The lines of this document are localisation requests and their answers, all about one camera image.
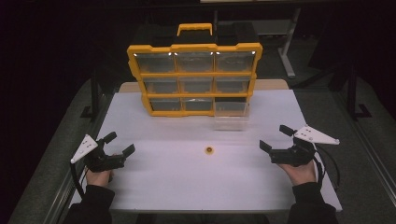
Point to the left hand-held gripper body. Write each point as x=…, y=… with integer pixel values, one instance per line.
x=101, y=160

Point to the yellow black drawer organizer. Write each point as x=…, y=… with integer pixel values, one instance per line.
x=194, y=47

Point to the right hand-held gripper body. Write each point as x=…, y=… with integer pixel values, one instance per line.
x=299, y=154

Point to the black metal stand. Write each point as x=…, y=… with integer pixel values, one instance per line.
x=93, y=96
x=353, y=96

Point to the person's right hand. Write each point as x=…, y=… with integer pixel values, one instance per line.
x=301, y=174

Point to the person's left hand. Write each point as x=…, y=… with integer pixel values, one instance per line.
x=98, y=178

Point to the clear plastic drawer bin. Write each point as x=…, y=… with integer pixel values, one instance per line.
x=231, y=109

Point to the grid of clear drawers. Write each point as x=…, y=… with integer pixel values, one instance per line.
x=195, y=84

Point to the white metal desk frame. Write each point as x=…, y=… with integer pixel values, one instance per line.
x=288, y=46

